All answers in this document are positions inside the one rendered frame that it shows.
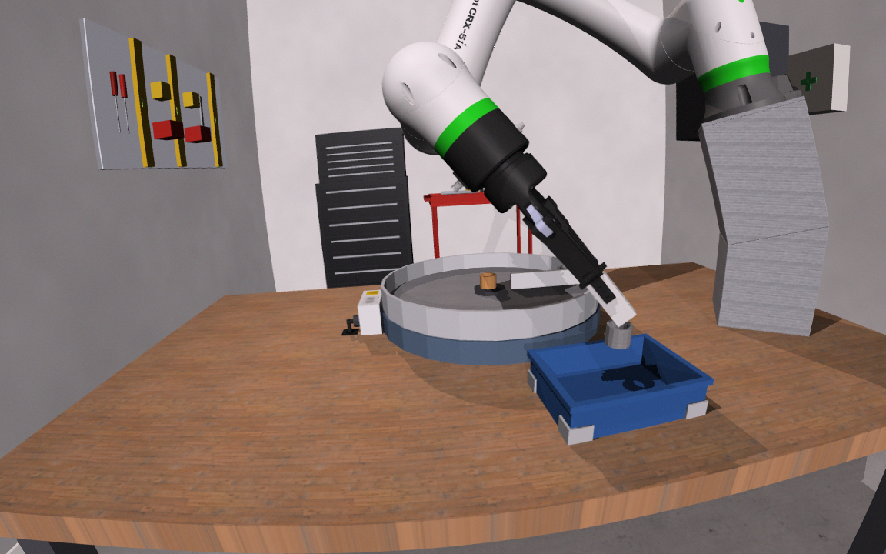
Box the blue open-top crate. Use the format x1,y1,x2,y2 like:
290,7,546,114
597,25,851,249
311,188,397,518
527,333,714,446

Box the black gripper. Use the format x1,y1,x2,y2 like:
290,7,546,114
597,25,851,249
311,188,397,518
484,153,637,327

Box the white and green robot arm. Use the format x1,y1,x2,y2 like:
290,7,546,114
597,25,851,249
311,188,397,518
382,0,802,192

